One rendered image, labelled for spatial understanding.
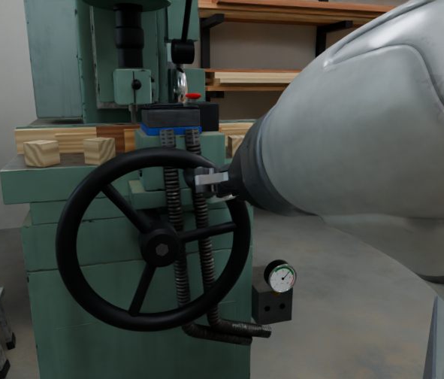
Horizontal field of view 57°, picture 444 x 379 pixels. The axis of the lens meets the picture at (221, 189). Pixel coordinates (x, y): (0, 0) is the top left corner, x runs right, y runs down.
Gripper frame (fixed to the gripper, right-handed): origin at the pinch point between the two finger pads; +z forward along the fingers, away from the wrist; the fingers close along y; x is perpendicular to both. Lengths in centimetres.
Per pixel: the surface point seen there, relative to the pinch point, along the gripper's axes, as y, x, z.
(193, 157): 2.4, -5.2, 4.3
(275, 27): -126, -147, 236
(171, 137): 4.2, -9.6, 10.9
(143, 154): 9.5, -6.0, 3.9
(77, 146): 19.7, -14.5, 37.2
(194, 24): -10, -46, 45
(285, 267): -18.9, 14.6, 24.7
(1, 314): 58, 32, 130
